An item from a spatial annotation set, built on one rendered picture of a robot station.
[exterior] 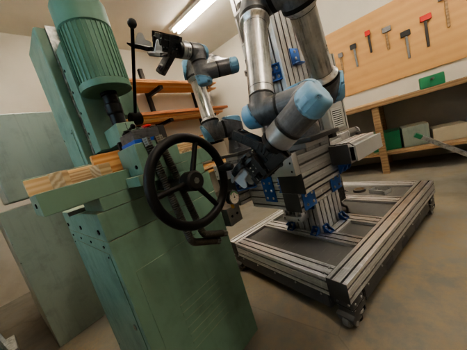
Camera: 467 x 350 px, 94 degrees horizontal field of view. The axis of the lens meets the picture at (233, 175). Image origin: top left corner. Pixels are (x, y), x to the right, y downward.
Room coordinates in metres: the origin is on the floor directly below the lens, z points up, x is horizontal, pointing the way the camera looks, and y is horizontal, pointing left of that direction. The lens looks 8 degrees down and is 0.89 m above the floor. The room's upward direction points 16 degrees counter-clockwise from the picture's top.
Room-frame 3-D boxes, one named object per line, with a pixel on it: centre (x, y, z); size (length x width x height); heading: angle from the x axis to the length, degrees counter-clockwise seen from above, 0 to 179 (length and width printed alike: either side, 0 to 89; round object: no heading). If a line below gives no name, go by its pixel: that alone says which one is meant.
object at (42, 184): (0.88, 0.40, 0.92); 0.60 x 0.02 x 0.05; 136
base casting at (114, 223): (0.97, 0.46, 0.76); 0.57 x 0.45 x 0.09; 46
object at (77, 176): (0.92, 0.33, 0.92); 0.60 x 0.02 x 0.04; 136
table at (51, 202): (0.79, 0.31, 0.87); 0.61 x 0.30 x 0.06; 136
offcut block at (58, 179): (0.61, 0.46, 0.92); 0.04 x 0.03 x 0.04; 13
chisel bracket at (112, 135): (0.90, 0.38, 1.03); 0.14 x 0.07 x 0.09; 46
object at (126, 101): (1.14, 0.42, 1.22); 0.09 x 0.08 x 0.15; 46
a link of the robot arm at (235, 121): (1.43, -0.08, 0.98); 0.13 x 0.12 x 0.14; 97
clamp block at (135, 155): (0.73, 0.25, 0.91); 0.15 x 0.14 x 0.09; 136
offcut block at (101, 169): (0.67, 0.38, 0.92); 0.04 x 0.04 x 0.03; 70
